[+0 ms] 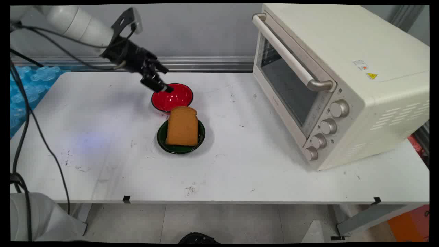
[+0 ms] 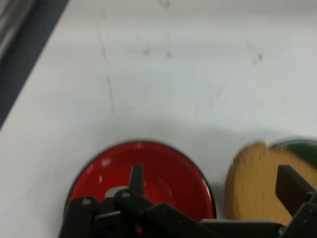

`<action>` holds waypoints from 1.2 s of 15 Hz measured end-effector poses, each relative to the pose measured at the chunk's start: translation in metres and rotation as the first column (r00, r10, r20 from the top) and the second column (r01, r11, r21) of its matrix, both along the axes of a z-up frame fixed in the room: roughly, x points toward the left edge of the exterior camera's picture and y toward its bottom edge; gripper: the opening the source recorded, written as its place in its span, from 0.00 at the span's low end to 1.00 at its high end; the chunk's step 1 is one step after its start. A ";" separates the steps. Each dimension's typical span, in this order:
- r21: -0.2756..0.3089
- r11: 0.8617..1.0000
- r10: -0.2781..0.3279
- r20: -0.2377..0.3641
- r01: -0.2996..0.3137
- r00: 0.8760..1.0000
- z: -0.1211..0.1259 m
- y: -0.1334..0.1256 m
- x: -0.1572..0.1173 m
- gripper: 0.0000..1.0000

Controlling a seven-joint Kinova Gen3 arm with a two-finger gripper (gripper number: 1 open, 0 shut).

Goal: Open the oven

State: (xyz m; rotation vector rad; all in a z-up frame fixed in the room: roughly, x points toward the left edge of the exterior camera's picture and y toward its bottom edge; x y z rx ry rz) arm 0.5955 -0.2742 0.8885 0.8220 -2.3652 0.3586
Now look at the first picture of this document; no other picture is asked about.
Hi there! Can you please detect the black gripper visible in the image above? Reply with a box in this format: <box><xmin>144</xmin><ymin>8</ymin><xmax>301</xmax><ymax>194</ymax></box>
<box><xmin>100</xmin><ymin>34</ymin><xmax>174</xmax><ymax>93</ymax></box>

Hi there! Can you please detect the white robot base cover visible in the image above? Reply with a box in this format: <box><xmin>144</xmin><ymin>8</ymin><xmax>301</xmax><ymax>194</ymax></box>
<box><xmin>10</xmin><ymin>192</ymin><xmax>88</xmax><ymax>242</ymax></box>

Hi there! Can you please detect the red bowl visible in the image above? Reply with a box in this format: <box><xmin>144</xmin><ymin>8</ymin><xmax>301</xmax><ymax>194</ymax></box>
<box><xmin>151</xmin><ymin>83</ymin><xmax>194</xmax><ymax>113</ymax></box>

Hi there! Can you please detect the brown bread slice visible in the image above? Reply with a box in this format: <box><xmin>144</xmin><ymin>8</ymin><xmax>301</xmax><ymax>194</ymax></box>
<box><xmin>166</xmin><ymin>106</ymin><xmax>199</xmax><ymax>147</ymax></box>

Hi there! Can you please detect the dark green plate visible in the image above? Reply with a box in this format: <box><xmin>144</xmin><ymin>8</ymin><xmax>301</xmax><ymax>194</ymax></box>
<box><xmin>157</xmin><ymin>119</ymin><xmax>206</xmax><ymax>155</ymax></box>

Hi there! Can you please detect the blue bubble wrap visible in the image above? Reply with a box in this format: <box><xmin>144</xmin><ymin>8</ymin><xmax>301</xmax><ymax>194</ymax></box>
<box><xmin>10</xmin><ymin>66</ymin><xmax>64</xmax><ymax>138</ymax></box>

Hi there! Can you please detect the black round object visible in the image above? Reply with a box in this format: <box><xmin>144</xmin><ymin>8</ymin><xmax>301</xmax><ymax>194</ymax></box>
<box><xmin>178</xmin><ymin>232</ymin><xmax>221</xmax><ymax>244</ymax></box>

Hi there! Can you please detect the silver oven knob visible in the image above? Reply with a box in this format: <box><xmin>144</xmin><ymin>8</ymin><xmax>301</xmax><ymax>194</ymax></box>
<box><xmin>330</xmin><ymin>99</ymin><xmax>350</xmax><ymax>119</ymax></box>
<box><xmin>310</xmin><ymin>133</ymin><xmax>328</xmax><ymax>149</ymax></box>
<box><xmin>320</xmin><ymin>118</ymin><xmax>338</xmax><ymax>135</ymax></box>
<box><xmin>304</xmin><ymin>146</ymin><xmax>319</xmax><ymax>162</ymax></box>

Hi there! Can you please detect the cream toaster oven body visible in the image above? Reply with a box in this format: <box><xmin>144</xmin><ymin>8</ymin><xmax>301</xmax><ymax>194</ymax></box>
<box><xmin>252</xmin><ymin>4</ymin><xmax>430</xmax><ymax>171</ymax></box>

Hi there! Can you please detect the grey table leg brace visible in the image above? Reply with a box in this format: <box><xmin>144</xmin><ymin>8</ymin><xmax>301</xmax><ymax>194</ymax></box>
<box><xmin>330</xmin><ymin>204</ymin><xmax>417</xmax><ymax>241</ymax></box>

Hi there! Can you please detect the red object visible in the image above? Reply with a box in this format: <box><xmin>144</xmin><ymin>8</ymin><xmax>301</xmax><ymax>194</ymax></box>
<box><xmin>407</xmin><ymin>135</ymin><xmax>429</xmax><ymax>162</ymax></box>

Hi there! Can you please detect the orange box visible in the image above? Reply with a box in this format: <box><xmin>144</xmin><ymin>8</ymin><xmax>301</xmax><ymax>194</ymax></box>
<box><xmin>387</xmin><ymin>205</ymin><xmax>430</xmax><ymax>242</ymax></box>

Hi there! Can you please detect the aluminium rail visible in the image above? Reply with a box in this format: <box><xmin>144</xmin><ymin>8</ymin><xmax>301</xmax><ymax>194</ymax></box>
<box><xmin>12</xmin><ymin>56</ymin><xmax>256</xmax><ymax>73</ymax></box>

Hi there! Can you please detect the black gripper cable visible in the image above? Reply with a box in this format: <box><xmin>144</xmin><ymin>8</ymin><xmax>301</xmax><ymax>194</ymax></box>
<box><xmin>31</xmin><ymin>29</ymin><xmax>128</xmax><ymax>71</ymax></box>

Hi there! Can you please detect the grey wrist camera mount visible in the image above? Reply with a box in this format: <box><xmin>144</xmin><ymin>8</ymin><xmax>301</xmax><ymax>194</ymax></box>
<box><xmin>110</xmin><ymin>7</ymin><xmax>143</xmax><ymax>40</ymax></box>

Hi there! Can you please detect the thin black camera cable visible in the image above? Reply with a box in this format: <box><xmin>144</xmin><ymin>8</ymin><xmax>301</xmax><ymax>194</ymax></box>
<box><xmin>10</xmin><ymin>22</ymin><xmax>138</xmax><ymax>48</ymax></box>

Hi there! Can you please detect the thick black cable bundle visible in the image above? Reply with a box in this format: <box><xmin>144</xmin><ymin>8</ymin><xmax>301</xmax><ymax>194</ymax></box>
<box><xmin>10</xmin><ymin>48</ymin><xmax>34</xmax><ymax>241</ymax></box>

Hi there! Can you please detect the long black hanging cable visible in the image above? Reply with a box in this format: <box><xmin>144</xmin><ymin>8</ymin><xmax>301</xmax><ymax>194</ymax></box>
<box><xmin>10</xmin><ymin>63</ymin><xmax>71</xmax><ymax>216</ymax></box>

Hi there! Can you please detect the grey aluminium post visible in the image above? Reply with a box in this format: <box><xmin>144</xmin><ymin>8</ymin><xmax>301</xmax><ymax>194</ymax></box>
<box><xmin>389</xmin><ymin>5</ymin><xmax>418</xmax><ymax>33</ymax></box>

